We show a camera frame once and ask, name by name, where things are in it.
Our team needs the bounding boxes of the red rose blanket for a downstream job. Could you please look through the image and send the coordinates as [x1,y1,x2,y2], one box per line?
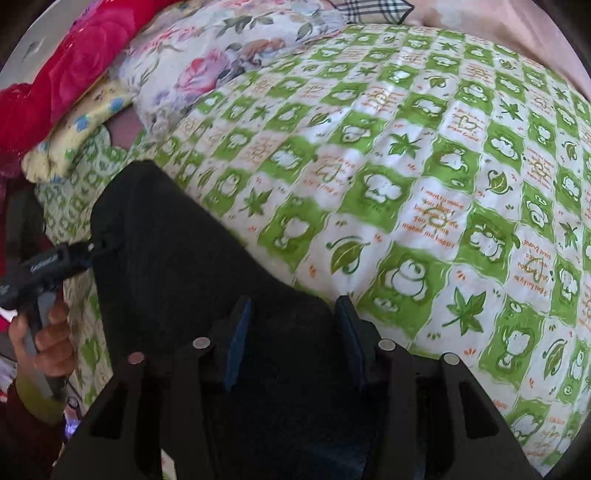
[1,0,171,178]

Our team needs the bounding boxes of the black fleece pants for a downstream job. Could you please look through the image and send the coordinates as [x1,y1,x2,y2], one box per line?
[91,161,416,479]

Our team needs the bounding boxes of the dark red sleeve forearm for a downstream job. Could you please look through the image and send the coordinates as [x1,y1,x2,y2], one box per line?
[1,375,65,479]

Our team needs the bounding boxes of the person's left hand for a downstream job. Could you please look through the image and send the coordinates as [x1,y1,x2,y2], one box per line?
[9,299,77,380]

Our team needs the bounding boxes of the green white patterned bedsheet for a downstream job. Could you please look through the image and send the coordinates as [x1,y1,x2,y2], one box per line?
[36,25,590,474]

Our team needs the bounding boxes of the yellow floral pillow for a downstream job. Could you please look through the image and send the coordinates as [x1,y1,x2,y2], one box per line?
[21,76,133,183]

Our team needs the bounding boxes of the floral white pillow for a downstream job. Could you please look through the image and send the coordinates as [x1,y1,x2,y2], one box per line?
[111,1,346,138]

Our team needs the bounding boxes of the pink plaid-patch duvet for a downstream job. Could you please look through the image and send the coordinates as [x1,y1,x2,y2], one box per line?
[332,1,590,98]

